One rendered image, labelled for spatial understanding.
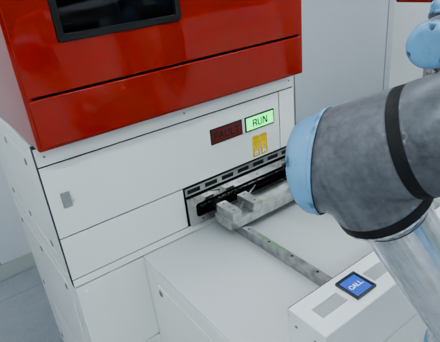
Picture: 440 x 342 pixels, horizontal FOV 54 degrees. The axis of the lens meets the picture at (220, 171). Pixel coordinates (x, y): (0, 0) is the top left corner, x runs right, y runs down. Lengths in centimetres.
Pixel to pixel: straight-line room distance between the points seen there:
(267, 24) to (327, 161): 86
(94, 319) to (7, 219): 152
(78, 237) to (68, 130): 30
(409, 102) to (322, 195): 13
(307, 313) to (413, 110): 53
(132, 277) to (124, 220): 19
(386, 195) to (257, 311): 67
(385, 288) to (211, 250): 53
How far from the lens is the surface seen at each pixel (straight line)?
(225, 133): 130
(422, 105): 42
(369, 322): 93
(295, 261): 116
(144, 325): 144
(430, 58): 80
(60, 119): 101
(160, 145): 119
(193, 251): 127
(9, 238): 281
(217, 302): 110
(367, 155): 43
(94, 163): 112
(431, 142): 41
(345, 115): 46
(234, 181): 136
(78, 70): 101
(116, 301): 133
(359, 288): 92
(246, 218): 130
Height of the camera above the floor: 156
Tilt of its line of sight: 26 degrees down
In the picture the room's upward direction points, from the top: 6 degrees counter-clockwise
